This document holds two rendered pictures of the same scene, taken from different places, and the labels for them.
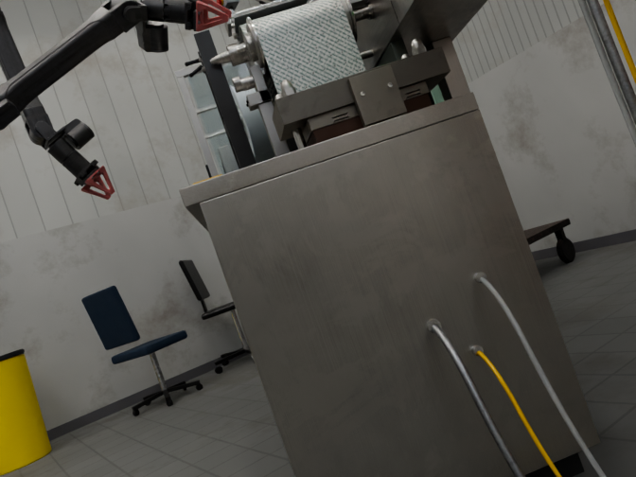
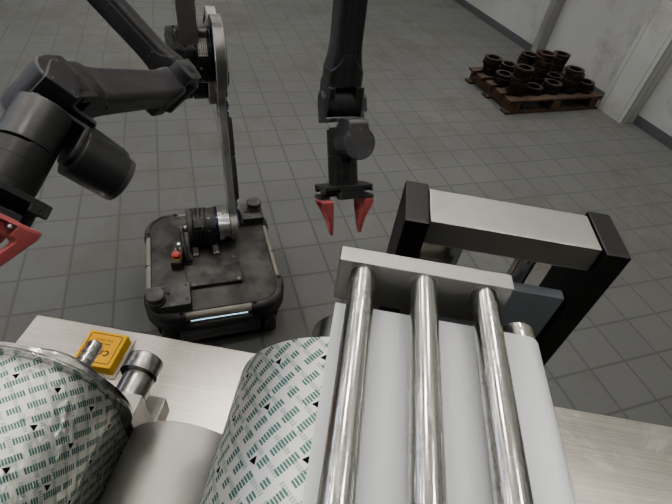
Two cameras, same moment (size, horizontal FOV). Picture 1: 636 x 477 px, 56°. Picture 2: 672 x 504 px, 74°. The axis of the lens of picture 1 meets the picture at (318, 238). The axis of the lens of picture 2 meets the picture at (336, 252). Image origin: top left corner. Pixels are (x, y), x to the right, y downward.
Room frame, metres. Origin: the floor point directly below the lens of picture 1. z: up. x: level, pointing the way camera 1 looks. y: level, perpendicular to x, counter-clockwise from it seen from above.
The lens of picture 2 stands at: (1.80, -0.15, 1.63)
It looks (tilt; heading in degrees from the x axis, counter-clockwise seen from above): 44 degrees down; 98
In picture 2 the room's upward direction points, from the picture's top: 9 degrees clockwise
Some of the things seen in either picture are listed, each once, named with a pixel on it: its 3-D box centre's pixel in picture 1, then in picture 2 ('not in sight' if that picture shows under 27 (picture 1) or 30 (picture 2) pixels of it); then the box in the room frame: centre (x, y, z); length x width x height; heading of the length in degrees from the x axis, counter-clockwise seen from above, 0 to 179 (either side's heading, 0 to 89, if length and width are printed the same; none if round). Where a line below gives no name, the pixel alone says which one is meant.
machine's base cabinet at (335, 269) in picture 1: (331, 311); not in sight; (2.49, 0.05, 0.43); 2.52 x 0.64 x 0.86; 7
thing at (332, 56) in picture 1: (319, 73); not in sight; (1.50, -0.14, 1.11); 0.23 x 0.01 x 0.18; 97
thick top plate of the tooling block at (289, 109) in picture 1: (358, 96); not in sight; (1.39, -0.20, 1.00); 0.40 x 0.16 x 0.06; 97
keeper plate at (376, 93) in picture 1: (377, 96); not in sight; (1.30, -0.23, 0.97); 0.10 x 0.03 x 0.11; 97
